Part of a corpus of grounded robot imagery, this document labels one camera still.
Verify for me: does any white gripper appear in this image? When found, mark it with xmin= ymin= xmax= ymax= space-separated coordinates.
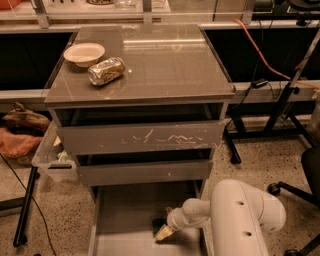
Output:
xmin=155 ymin=207 xmax=190 ymax=241

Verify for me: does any green yellow sponge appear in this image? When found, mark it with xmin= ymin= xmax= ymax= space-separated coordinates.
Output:
xmin=152 ymin=218 xmax=166 ymax=237

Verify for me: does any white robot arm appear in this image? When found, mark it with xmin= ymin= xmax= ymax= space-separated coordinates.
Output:
xmin=155 ymin=179 xmax=286 ymax=256

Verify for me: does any grey open bottom drawer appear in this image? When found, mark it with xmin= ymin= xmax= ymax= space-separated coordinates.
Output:
xmin=88 ymin=181 xmax=213 ymax=256

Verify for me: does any grey middle drawer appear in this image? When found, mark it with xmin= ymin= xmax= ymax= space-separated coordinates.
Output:
xmin=77 ymin=160 xmax=212 ymax=186

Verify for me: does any grey drawer cabinet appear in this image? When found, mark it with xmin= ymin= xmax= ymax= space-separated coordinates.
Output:
xmin=43 ymin=23 xmax=236 ymax=201

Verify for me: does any grey top drawer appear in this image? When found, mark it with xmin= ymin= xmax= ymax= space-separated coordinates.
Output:
xmin=57 ymin=121 xmax=224 ymax=155

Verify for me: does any clear plastic storage bin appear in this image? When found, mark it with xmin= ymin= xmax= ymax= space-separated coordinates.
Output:
xmin=32 ymin=122 xmax=77 ymax=181

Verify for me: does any black table leg stand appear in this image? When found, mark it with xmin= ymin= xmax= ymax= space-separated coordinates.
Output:
xmin=13 ymin=166 xmax=39 ymax=248

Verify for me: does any crushed gold soda can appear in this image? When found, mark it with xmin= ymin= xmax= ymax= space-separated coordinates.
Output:
xmin=88 ymin=57 xmax=125 ymax=86

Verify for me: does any black power adapter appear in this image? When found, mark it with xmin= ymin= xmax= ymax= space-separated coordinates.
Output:
xmin=251 ymin=79 xmax=268 ymax=89

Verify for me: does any orange cloth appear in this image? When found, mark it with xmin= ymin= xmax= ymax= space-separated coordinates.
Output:
xmin=0 ymin=128 xmax=42 ymax=158

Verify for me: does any brown bag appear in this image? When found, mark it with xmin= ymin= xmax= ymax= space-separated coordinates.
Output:
xmin=2 ymin=102 xmax=51 ymax=134

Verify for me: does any white paper bowl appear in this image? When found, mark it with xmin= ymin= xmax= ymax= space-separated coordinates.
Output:
xmin=63 ymin=43 xmax=105 ymax=68

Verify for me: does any black stand frame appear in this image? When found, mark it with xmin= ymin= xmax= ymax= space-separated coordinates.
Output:
xmin=223 ymin=30 xmax=320 ymax=164

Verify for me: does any black floor cable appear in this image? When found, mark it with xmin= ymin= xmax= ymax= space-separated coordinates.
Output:
xmin=0 ymin=151 xmax=58 ymax=256

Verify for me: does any orange cable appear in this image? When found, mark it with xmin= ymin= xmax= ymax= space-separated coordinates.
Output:
xmin=233 ymin=18 xmax=320 ymax=90

